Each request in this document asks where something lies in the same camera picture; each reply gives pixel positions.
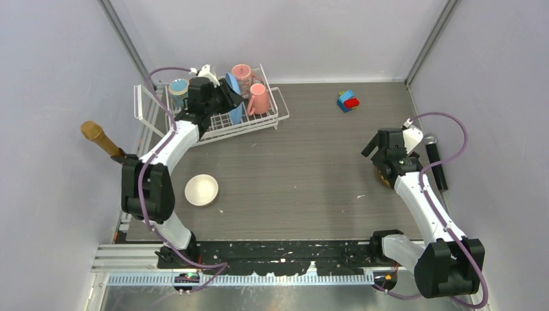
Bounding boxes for white wire dish rack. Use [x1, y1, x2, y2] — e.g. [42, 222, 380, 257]
[133, 64, 290, 154]

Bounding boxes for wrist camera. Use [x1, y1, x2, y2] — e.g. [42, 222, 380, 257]
[190, 64, 220, 87]
[401, 119, 424, 156]

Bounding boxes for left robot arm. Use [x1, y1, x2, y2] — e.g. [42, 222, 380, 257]
[121, 77, 243, 268]

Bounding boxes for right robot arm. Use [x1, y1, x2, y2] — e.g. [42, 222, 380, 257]
[361, 126, 485, 298]

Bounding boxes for gold microphone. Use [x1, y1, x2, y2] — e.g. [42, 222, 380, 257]
[80, 121, 126, 164]

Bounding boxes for colourful toy blocks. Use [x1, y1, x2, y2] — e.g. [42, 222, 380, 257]
[337, 90, 360, 113]

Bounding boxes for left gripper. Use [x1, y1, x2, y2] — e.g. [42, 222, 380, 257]
[205, 79, 243, 117]

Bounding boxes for pink mug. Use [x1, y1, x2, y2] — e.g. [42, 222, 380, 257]
[247, 83, 271, 115]

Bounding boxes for pink patterned cup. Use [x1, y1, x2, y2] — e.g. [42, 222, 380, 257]
[231, 63, 264, 97]

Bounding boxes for black microphone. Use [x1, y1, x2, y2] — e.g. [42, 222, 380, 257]
[423, 133, 448, 192]

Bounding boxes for blue mug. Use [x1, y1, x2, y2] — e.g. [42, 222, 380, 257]
[168, 78, 189, 108]

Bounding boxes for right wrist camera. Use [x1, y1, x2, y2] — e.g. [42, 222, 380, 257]
[401, 119, 424, 156]

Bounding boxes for yellow patterned plate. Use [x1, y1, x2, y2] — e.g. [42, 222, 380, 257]
[375, 167, 393, 189]

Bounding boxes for cream floral bowl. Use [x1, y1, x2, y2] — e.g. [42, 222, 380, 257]
[184, 174, 219, 207]

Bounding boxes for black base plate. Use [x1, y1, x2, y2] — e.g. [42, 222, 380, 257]
[182, 240, 397, 276]

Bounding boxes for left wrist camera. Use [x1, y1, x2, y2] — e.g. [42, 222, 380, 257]
[190, 64, 220, 87]

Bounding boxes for blue plate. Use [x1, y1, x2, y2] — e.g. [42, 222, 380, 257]
[225, 73, 243, 125]

